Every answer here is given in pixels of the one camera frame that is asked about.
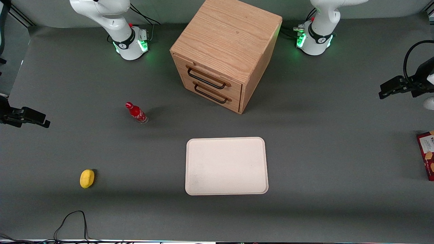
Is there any white rectangular tray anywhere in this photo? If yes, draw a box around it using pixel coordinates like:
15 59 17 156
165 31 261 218
185 137 269 196

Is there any black metal drawer handle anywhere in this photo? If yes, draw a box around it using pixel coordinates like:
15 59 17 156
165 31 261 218
187 68 227 90
194 84 228 104

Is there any yellow lemon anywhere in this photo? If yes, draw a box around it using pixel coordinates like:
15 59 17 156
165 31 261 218
80 169 95 189

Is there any black arm base cable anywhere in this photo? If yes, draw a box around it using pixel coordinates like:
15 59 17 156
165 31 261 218
129 3 161 43
281 7 316 40

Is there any wooden two-drawer cabinet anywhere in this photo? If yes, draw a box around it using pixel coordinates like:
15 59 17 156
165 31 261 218
170 0 283 115

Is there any red tartan shortbread cookie box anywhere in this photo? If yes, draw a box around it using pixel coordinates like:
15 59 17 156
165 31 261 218
417 131 434 181

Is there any wooden drawer front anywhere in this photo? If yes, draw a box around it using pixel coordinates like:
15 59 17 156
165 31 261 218
173 55 243 99
182 77 242 114

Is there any black left arm base cable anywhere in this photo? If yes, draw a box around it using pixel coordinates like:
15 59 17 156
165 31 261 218
281 7 316 40

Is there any red cola bottle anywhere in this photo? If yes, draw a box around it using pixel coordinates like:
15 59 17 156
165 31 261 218
125 102 149 124

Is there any black right arm base cable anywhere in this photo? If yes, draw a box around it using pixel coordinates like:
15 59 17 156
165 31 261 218
129 3 161 43

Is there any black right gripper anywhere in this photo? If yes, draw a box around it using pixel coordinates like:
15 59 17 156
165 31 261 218
0 96 51 129

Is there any black looped gripper cable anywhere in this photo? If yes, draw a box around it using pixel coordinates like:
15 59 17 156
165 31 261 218
403 40 434 82

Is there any black thin table cable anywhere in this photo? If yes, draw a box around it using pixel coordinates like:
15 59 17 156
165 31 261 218
54 210 91 242

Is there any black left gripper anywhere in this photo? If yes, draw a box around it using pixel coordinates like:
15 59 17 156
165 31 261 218
378 61 434 100

